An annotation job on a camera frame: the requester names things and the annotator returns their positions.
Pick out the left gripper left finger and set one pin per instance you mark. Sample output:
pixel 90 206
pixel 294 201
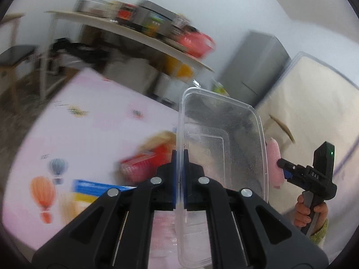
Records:
pixel 164 195

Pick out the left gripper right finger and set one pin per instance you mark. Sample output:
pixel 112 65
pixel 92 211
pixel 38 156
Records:
pixel 192 194

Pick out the red drink can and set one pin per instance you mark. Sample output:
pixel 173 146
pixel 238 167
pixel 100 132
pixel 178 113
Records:
pixel 144 165

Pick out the pink sponge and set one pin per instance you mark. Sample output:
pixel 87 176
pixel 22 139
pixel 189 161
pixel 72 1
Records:
pixel 275 173

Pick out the beige paper napkin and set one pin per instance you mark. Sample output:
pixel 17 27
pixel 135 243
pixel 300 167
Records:
pixel 161 138

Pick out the clear plastic container lid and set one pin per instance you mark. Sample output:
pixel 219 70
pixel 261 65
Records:
pixel 226 138

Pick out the blue toothpaste box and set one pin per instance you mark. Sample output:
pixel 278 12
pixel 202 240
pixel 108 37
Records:
pixel 86 191

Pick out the right green fuzzy sleeve forearm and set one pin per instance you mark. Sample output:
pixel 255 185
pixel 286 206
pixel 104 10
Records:
pixel 318 238

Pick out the right hand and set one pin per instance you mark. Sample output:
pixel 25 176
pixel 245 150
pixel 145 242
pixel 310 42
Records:
pixel 302 214

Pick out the white mattress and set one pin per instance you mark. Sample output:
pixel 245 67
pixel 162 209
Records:
pixel 310 104

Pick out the yellow bag under shelf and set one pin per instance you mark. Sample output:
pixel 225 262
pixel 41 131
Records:
pixel 177 69

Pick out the grey refrigerator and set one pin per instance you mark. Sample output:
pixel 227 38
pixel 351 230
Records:
pixel 257 65

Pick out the red plastic bag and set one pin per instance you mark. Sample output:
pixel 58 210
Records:
pixel 197 44

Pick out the white long shelf table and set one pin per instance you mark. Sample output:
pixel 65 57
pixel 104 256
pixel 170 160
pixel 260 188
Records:
pixel 112 27

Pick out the silver rice cooker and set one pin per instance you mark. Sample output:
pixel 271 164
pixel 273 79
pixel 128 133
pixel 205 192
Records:
pixel 149 14

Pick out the wooden chair dark seat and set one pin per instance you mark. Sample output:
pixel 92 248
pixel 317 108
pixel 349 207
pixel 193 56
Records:
pixel 15 55

